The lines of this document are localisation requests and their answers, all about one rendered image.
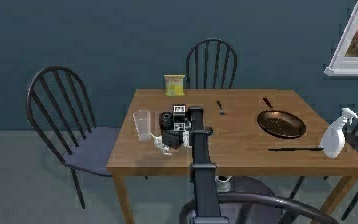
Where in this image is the yellow translucent jar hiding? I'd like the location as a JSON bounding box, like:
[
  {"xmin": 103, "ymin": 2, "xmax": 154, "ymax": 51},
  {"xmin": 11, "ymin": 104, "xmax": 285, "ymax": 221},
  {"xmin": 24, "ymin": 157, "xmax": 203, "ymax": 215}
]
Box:
[{"xmin": 163, "ymin": 73, "xmax": 187, "ymax": 98}]

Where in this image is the brown wooden table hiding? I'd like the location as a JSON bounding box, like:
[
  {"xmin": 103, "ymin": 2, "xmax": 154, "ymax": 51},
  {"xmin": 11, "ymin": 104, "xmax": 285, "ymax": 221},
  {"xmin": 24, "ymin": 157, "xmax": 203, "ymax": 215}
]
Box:
[{"xmin": 105, "ymin": 87, "xmax": 358, "ymax": 224}]

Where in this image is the dark frying pan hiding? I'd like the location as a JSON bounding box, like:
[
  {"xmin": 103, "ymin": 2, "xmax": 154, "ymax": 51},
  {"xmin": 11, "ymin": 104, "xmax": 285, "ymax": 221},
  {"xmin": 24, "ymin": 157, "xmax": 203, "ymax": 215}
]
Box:
[{"xmin": 255, "ymin": 96, "xmax": 308, "ymax": 140}]

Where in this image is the black chair with grey seat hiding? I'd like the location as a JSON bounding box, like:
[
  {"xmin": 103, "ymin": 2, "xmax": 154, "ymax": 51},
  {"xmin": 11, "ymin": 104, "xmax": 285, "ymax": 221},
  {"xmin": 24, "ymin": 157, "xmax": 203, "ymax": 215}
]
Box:
[{"xmin": 24, "ymin": 64, "xmax": 122, "ymax": 211}]

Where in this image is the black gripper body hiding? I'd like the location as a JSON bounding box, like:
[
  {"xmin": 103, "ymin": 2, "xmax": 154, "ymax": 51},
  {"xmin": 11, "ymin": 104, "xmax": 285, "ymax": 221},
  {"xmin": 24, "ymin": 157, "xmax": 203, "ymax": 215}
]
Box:
[{"xmin": 158, "ymin": 111, "xmax": 185, "ymax": 150}]

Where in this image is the clear drinking glass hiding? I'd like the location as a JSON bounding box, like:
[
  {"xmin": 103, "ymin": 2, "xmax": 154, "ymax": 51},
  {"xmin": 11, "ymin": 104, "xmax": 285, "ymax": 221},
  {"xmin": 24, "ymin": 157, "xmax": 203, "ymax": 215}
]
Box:
[{"xmin": 132, "ymin": 109, "xmax": 153, "ymax": 143}]

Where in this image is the grey metal fork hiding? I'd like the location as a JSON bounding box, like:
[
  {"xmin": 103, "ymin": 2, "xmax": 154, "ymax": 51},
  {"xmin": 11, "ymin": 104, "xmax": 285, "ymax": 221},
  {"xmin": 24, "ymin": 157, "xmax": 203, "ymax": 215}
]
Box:
[{"xmin": 215, "ymin": 100, "xmax": 227, "ymax": 117}]

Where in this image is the black knife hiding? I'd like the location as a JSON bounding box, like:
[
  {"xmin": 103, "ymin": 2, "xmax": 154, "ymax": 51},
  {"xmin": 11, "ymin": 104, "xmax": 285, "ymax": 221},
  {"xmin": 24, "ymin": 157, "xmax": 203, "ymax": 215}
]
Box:
[{"xmin": 267, "ymin": 146, "xmax": 325, "ymax": 153}]

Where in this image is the small white cup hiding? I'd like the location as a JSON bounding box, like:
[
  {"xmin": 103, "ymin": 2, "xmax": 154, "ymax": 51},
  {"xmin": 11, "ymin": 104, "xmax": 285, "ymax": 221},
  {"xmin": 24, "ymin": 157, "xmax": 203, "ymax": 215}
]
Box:
[{"xmin": 214, "ymin": 175, "xmax": 233, "ymax": 194}]

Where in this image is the white spray bottle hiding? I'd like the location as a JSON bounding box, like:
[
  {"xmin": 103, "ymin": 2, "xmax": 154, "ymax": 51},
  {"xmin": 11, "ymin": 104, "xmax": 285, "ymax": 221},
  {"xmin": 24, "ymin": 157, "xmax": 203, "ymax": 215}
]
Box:
[{"xmin": 318, "ymin": 106, "xmax": 358, "ymax": 160}]

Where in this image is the white framed window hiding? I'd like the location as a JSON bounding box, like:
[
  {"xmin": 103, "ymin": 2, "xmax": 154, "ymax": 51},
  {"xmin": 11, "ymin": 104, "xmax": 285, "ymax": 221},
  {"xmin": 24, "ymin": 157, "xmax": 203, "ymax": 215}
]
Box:
[{"xmin": 323, "ymin": 0, "xmax": 358, "ymax": 78}]

